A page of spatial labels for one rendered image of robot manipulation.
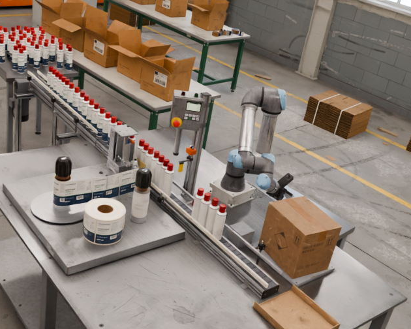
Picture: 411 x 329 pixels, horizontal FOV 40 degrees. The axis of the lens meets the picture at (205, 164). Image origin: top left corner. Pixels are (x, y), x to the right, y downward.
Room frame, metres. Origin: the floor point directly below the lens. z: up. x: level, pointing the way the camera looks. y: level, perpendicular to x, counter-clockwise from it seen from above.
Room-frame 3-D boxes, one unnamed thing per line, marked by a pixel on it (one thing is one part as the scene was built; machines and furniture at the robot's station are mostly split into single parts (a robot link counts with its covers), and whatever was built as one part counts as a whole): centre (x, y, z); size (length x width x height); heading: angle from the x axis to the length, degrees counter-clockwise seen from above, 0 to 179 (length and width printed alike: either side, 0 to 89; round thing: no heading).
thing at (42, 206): (2.43, 0.70, 0.89); 0.31 x 0.31 x 0.01
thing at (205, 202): (2.51, -0.04, 0.98); 0.05 x 0.05 x 0.20
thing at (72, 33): (5.45, 1.49, 0.97); 0.44 x 0.38 x 0.37; 144
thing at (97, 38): (5.17, 1.15, 0.97); 0.45 x 0.38 x 0.37; 142
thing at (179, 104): (2.85, 0.16, 1.38); 0.17 x 0.10 x 0.19; 98
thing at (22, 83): (4.06, 1.55, 0.71); 0.15 x 0.12 x 0.34; 133
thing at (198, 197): (2.55, 0.00, 0.98); 0.05 x 0.05 x 0.20
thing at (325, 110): (6.64, -1.51, 0.16); 0.65 x 0.54 x 0.32; 54
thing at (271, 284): (2.71, 0.14, 0.86); 1.65 x 0.08 x 0.04; 43
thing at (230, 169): (2.96, -0.19, 1.07); 0.13 x 0.12 x 0.14; 94
